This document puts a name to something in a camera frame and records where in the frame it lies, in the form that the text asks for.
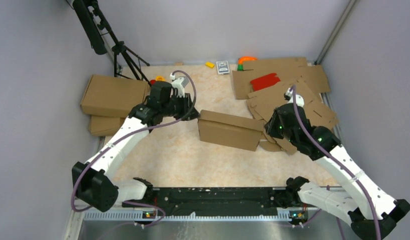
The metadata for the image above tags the orange plastic ring toy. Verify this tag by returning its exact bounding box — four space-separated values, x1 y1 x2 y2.
237 56 258 71

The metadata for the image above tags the stack of flat cardboard sheets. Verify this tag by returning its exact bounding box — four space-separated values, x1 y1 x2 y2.
231 57 340 156

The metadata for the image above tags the black camera tripod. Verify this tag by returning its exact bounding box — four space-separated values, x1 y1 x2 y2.
66 0 152 86

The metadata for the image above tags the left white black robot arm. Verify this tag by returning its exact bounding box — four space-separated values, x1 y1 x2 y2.
71 70 200 212

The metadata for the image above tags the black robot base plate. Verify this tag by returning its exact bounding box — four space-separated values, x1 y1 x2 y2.
139 187 310 217

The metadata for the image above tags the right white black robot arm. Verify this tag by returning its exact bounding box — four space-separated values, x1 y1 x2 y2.
264 86 410 240

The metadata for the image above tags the red plastic sheet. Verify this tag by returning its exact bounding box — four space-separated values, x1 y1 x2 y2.
250 73 280 92

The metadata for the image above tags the blue playing card deck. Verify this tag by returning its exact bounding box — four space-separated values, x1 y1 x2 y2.
216 60 230 75

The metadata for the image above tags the red yellow toy spool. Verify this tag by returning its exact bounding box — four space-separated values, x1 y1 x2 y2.
150 75 166 85

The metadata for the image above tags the folded brown cardboard box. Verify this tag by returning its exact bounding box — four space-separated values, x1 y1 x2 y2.
81 74 150 118

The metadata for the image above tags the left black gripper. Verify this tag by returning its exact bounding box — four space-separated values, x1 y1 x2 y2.
161 92 200 121

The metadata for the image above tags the small yellow block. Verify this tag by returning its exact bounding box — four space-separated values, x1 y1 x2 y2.
205 61 215 69

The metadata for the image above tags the brown cardboard box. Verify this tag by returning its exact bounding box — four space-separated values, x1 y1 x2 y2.
198 109 264 152
81 74 150 118

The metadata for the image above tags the lower folded cardboard box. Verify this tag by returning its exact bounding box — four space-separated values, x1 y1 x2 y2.
88 115 125 137

